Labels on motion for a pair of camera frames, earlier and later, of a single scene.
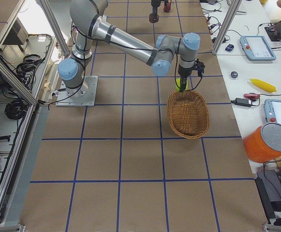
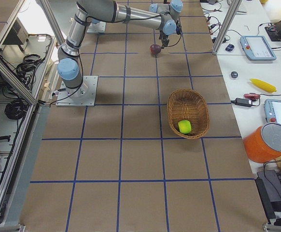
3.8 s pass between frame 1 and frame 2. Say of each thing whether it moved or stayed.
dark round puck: stayed
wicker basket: stayed
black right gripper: moved
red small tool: stayed
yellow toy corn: stayed
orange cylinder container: stayed
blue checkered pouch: stayed
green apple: moved
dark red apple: moved
